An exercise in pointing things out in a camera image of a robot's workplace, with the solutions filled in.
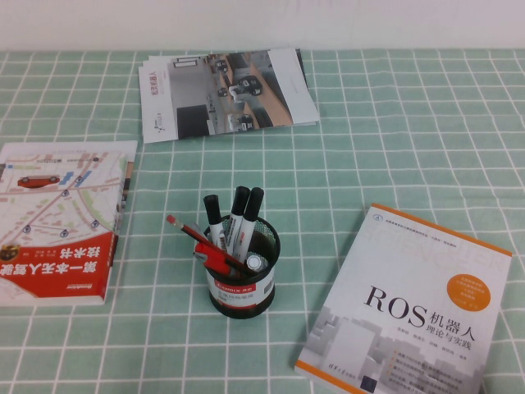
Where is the black mesh pen holder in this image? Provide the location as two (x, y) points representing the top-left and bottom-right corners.
(203, 216), (281, 319)

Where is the black capped whiteboard marker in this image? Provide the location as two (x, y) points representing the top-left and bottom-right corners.
(235, 186), (265, 259)
(226, 185), (252, 252)
(203, 194), (230, 250)

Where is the red utility knife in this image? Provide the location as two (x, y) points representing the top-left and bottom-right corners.
(193, 242), (248, 277)

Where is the red pencil with eraser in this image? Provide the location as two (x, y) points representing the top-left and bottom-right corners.
(166, 213), (256, 273)

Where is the green checked tablecloth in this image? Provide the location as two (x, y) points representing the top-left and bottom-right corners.
(0, 48), (525, 394)

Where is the white brochure with office photo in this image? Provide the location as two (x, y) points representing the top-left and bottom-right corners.
(138, 48), (321, 144)

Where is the white brochure with dark edge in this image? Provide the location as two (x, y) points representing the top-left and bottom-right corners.
(142, 48), (322, 127)

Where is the white orange ROS book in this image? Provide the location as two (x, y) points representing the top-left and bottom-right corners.
(294, 203), (514, 394)

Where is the red white map book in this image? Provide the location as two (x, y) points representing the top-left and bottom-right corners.
(0, 140), (139, 307)

